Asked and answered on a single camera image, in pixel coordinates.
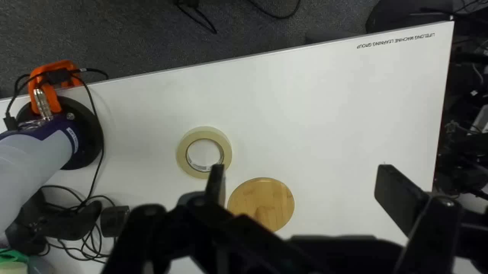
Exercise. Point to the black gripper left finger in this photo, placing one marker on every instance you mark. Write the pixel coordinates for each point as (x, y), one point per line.
(217, 182)

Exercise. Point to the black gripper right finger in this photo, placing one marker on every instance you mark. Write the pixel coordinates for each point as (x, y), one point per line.
(398, 194)

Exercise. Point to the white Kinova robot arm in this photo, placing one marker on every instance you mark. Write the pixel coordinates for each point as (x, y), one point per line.
(28, 161)

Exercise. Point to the wooden cup stand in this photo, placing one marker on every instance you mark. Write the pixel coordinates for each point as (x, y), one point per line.
(261, 202)

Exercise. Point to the beige tape roll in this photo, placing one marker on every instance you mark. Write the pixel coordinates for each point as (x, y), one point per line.
(183, 153)

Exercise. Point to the black office chairs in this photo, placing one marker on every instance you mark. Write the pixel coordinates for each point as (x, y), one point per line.
(466, 146)

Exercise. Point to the black power adapter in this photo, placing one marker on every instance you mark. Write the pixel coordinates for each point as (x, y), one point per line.
(115, 220)

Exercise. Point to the black round Kinova base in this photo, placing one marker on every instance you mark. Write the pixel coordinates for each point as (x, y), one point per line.
(86, 138)

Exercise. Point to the black bulky device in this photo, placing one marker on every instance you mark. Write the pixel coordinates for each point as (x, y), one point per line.
(55, 222)

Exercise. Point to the orange clamp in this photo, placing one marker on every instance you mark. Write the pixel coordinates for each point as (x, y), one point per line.
(43, 83)

